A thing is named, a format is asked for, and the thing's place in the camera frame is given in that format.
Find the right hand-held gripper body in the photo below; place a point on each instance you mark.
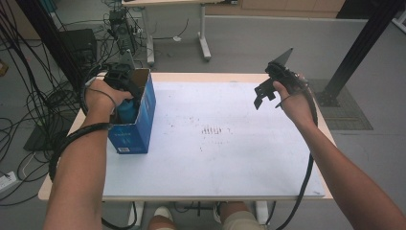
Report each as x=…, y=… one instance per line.
x=285, y=75

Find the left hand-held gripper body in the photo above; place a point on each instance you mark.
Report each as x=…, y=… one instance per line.
x=123, y=76

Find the blue bottle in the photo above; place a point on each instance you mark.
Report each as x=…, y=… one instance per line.
x=127, y=111

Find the blue cardboard box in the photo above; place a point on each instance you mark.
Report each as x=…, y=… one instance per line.
x=135, y=137

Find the person's right hand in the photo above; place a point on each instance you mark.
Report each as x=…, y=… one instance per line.
x=297, y=108

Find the person's left hand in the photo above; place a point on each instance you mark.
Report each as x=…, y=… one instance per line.
x=102, y=99

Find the black computer tower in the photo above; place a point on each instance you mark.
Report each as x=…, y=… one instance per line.
x=123, y=32

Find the black box on floor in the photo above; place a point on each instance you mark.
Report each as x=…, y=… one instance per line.
x=79, y=44

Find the light wooden table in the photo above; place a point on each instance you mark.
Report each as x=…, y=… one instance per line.
x=198, y=76

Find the white-legged desk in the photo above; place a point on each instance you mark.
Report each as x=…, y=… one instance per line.
x=203, y=38

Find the white table mat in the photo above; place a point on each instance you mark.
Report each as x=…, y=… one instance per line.
x=207, y=166

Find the black floor mat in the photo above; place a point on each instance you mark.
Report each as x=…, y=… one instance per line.
x=38, y=142

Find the person's right leg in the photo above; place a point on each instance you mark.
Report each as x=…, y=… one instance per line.
x=242, y=218

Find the person's leg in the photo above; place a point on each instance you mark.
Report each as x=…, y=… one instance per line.
x=242, y=218
x=161, y=224

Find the white shoe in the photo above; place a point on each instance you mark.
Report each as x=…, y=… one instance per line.
x=163, y=212

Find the person's left leg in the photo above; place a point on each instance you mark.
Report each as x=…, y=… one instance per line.
x=161, y=224

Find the white power strip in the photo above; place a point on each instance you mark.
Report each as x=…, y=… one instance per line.
x=7, y=181

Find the black metal frame post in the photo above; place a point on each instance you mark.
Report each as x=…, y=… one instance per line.
x=54, y=41
x=360, y=48

